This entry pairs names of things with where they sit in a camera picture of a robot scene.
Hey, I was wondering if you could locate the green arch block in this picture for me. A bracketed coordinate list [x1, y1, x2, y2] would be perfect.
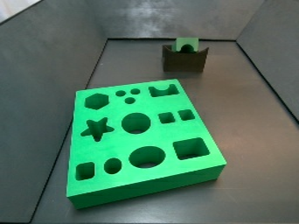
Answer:
[172, 38, 198, 53]

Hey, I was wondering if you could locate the green shape sorter board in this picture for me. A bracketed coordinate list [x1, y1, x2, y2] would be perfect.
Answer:
[66, 80, 226, 209]

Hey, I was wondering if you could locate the black curved fixture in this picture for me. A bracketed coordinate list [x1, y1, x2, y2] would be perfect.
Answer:
[162, 45, 209, 73]

